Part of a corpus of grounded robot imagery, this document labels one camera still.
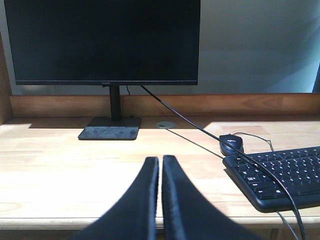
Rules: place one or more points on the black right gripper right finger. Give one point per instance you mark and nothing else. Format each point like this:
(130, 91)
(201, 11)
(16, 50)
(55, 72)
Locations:
(188, 215)

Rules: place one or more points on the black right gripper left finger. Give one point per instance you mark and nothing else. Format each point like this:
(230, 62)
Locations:
(133, 216)

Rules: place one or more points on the wooden desk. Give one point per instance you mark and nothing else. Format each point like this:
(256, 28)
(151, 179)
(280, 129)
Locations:
(52, 184)

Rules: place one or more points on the black computer mouse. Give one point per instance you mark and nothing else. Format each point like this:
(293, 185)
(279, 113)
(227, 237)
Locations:
(230, 144)

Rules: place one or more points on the black keyboard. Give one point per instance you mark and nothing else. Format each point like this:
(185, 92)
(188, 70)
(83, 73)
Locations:
(278, 180)

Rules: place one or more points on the black computer monitor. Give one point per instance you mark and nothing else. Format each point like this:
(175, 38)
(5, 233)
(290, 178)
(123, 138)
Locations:
(107, 43)

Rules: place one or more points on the grey desk cable grommet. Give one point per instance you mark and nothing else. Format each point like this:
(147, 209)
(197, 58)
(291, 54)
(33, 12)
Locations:
(165, 125)

